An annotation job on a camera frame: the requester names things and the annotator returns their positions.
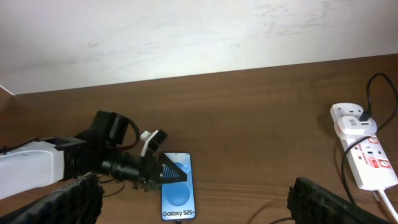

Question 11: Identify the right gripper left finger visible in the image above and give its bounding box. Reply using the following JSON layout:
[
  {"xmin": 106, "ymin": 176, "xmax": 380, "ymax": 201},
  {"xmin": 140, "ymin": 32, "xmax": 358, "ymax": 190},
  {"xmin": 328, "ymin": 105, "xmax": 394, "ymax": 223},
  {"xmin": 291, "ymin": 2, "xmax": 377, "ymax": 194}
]
[{"xmin": 1, "ymin": 172, "xmax": 104, "ymax": 224}]

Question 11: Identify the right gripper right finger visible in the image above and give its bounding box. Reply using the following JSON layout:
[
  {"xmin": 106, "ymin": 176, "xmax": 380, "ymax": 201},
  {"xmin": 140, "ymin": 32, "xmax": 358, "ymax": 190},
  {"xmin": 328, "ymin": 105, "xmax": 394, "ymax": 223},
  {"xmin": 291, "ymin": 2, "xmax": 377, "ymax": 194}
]
[{"xmin": 287, "ymin": 177, "xmax": 389, "ymax": 224}]

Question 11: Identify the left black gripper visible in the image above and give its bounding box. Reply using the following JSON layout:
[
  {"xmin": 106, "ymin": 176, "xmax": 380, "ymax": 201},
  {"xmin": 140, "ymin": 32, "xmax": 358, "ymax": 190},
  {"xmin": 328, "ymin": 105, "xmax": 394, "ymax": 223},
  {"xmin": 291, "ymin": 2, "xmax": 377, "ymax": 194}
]
[{"xmin": 132, "ymin": 149, "xmax": 187, "ymax": 192}]

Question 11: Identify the blue Galaxy smartphone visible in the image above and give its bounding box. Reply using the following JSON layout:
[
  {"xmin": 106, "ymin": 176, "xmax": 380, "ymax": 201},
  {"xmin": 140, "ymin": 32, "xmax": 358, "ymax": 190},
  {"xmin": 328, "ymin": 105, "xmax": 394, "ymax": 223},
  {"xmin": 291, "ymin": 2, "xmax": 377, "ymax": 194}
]
[{"xmin": 161, "ymin": 152, "xmax": 197, "ymax": 221}]

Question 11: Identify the black charging cable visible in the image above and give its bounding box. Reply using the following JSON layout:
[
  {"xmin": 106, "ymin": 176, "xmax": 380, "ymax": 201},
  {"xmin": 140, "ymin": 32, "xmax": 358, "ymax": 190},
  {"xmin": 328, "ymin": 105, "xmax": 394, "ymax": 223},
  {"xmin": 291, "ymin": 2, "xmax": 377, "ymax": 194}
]
[{"xmin": 245, "ymin": 72, "xmax": 398, "ymax": 224}]

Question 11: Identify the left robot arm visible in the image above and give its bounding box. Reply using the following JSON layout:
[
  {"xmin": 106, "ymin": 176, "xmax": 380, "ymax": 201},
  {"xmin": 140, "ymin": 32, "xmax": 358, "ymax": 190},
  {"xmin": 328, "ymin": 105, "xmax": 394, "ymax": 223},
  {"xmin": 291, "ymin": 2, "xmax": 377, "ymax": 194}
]
[{"xmin": 1, "ymin": 111, "xmax": 187, "ymax": 198}]

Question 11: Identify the white USB charger adapter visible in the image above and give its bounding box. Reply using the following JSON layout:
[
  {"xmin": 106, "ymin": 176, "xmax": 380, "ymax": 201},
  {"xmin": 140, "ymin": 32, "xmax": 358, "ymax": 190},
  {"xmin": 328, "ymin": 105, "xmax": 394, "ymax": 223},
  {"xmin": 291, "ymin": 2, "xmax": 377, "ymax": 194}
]
[{"xmin": 334, "ymin": 116, "xmax": 377, "ymax": 139}]

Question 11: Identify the white power strip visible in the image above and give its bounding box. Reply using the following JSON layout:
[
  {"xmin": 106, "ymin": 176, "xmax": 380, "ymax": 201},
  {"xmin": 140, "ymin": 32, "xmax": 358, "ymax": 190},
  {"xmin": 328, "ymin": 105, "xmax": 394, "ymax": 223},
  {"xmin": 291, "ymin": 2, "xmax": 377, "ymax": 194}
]
[{"xmin": 330, "ymin": 103, "xmax": 397, "ymax": 191}]

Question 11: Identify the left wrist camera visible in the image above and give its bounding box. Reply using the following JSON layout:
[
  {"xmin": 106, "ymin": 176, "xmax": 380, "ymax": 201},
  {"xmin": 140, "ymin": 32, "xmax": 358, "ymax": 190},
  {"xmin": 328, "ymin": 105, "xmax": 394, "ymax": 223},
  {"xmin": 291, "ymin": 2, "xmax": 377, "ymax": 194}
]
[{"xmin": 140, "ymin": 129, "xmax": 168, "ymax": 157}]

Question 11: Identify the white power strip cord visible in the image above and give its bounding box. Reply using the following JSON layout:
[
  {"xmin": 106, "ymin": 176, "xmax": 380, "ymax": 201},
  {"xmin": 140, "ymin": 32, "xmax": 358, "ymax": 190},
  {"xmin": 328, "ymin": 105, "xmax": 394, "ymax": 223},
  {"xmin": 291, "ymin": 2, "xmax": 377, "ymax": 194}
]
[{"xmin": 373, "ymin": 188, "xmax": 398, "ymax": 222}]

